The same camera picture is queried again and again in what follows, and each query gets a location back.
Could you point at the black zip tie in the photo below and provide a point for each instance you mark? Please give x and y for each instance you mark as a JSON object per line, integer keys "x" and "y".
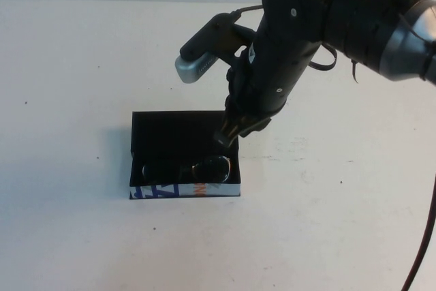
{"x": 354, "y": 73}

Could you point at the black silver-headed wrist camera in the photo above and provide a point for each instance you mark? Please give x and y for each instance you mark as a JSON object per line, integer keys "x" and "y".
{"x": 194, "y": 66}

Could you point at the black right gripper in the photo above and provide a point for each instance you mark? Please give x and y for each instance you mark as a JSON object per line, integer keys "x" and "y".
{"x": 240, "y": 93}

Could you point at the black glasses case box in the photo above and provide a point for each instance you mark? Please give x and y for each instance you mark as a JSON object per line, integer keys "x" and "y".
{"x": 170, "y": 141}

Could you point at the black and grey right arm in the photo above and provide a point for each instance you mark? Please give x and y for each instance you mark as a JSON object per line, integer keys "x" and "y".
{"x": 357, "y": 15}

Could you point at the black-framed sunglasses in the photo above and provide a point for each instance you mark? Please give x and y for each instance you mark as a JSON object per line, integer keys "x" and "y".
{"x": 211, "y": 168}

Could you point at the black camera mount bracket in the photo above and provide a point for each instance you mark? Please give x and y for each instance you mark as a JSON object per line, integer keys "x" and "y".
{"x": 240, "y": 37}

